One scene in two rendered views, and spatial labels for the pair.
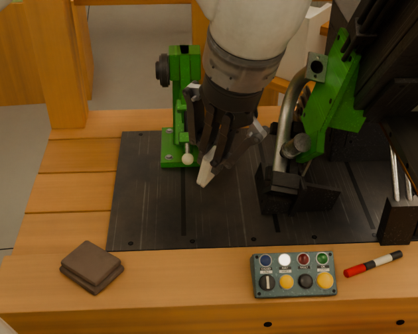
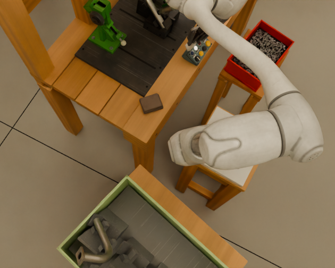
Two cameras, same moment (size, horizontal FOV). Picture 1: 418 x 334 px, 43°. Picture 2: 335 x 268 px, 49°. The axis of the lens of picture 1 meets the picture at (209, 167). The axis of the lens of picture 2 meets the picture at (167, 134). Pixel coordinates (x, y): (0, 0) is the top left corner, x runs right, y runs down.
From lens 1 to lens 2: 1.23 m
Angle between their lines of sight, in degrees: 46
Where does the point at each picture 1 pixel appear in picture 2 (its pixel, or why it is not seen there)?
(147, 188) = (121, 65)
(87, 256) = (148, 101)
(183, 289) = (178, 82)
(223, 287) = (186, 71)
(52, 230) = (116, 108)
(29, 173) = not seen: outside the picture
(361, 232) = not seen: hidden behind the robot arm
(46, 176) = (80, 97)
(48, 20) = (32, 39)
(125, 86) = not seen: outside the picture
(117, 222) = (133, 85)
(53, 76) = (39, 59)
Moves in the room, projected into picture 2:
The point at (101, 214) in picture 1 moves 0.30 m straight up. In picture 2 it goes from (120, 89) to (115, 58)
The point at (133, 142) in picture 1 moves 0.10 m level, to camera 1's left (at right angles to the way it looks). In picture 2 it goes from (86, 55) to (73, 68)
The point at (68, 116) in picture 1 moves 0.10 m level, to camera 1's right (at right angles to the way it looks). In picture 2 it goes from (48, 69) to (61, 55)
